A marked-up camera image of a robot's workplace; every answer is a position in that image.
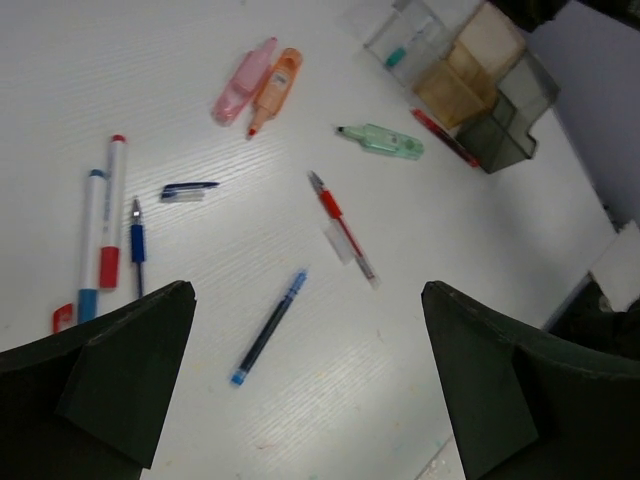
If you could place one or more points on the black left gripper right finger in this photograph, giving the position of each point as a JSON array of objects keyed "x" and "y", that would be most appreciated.
[{"x": 525, "y": 404}]

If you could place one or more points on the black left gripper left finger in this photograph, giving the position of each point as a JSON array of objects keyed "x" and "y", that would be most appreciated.
[{"x": 90, "y": 402}]

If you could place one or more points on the white marker red cap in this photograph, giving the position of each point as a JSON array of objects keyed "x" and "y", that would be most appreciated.
[{"x": 115, "y": 175}]

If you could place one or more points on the blue ballpoint pen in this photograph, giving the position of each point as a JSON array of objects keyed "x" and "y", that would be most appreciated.
[{"x": 138, "y": 255}]

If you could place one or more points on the white marker blue cap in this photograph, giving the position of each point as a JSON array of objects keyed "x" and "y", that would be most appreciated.
[{"x": 93, "y": 211}]

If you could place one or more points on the green correction tape pen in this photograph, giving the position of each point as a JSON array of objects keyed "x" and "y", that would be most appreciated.
[{"x": 380, "y": 140}]

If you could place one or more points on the orange highlighter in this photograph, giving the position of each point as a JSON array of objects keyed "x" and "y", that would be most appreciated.
[{"x": 275, "y": 89}]

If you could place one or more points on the pink highlighter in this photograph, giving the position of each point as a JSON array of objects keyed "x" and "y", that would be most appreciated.
[{"x": 244, "y": 83}]

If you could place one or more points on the stationery organizer box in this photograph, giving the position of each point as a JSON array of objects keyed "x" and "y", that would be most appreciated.
[{"x": 471, "y": 69}]

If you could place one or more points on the red pen cap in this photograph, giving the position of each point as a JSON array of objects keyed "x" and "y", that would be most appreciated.
[{"x": 63, "y": 318}]

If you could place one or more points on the blue ink refill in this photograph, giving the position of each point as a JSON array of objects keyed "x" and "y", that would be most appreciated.
[{"x": 269, "y": 328}]

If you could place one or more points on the blue pen cap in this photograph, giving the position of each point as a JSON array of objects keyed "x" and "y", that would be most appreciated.
[{"x": 186, "y": 192}]

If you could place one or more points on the red gel pen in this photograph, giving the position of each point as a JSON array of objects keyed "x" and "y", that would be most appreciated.
[{"x": 340, "y": 235}]

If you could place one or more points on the red pen by organizer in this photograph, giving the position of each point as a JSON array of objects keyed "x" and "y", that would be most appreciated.
[{"x": 444, "y": 137}]

